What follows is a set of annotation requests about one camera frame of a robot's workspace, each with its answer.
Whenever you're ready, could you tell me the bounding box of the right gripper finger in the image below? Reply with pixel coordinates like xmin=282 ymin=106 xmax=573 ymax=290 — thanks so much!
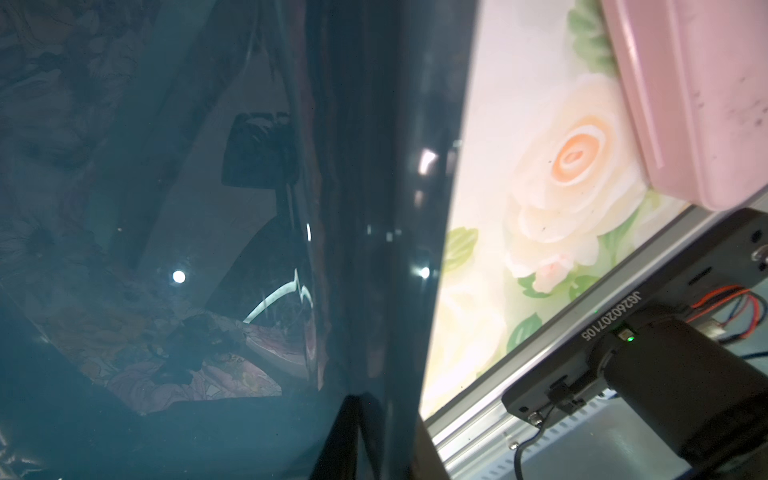
xmin=308 ymin=392 xmax=451 ymax=480

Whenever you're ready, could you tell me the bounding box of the large teal plastic tray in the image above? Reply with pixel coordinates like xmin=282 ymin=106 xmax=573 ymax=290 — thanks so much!
xmin=1 ymin=1 xmax=478 ymax=479

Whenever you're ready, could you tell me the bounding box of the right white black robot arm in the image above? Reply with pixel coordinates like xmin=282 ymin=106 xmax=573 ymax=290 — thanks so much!
xmin=309 ymin=310 xmax=767 ymax=479

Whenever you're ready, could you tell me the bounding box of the left pink pencil case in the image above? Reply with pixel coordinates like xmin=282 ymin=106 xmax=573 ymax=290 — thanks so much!
xmin=602 ymin=1 xmax=767 ymax=211

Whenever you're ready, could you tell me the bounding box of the aluminium front rail frame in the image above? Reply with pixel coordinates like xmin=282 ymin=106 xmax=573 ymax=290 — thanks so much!
xmin=427 ymin=193 xmax=767 ymax=479

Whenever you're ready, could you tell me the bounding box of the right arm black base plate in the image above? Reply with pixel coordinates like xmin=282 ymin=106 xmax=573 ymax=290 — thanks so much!
xmin=501 ymin=208 xmax=767 ymax=424

